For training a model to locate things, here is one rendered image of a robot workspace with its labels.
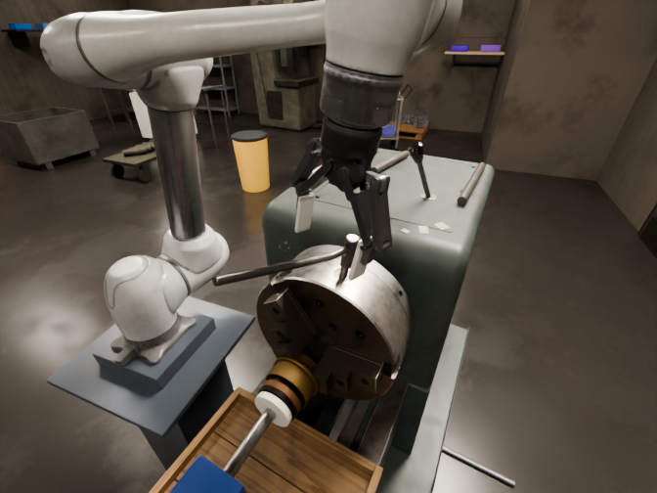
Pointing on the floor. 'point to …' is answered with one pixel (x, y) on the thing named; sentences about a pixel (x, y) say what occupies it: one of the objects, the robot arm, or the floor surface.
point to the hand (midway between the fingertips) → (328, 246)
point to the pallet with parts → (414, 125)
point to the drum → (252, 159)
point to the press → (284, 85)
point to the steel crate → (46, 136)
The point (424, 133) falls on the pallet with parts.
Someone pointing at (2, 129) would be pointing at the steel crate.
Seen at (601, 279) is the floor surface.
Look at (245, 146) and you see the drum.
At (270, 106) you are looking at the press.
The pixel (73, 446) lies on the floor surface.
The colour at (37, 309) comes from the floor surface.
